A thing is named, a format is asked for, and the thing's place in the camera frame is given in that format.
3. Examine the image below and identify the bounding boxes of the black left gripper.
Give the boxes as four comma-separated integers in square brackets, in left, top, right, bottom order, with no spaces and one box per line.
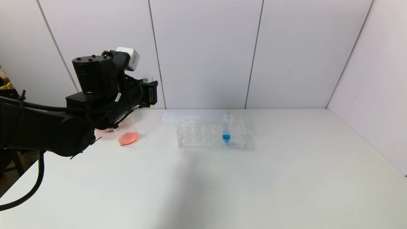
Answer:
[125,79,158,108]

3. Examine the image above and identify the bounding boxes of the clear glass beaker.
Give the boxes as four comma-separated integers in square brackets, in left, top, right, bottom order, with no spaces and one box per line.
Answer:
[113,117,141,146]

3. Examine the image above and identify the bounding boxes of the test tube with blue pigment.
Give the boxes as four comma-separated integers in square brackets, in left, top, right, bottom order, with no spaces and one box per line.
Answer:
[222,111,234,143]

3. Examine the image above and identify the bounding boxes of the clear plastic test tube rack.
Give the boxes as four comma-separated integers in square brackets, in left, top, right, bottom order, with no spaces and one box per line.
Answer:
[177,116,246,149]

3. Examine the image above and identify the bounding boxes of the white paper sheet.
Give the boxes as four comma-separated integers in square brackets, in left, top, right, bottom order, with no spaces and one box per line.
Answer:
[162,110,228,124]

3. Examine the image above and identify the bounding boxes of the golden yellow objects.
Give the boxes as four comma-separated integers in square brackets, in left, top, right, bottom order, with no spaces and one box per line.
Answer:
[0,73,15,90]

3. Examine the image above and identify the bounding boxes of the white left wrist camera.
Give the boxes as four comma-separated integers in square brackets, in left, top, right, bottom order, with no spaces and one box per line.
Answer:
[115,47,140,71]

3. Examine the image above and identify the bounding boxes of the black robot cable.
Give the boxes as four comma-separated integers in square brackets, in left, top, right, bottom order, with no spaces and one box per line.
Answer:
[0,151,45,211]

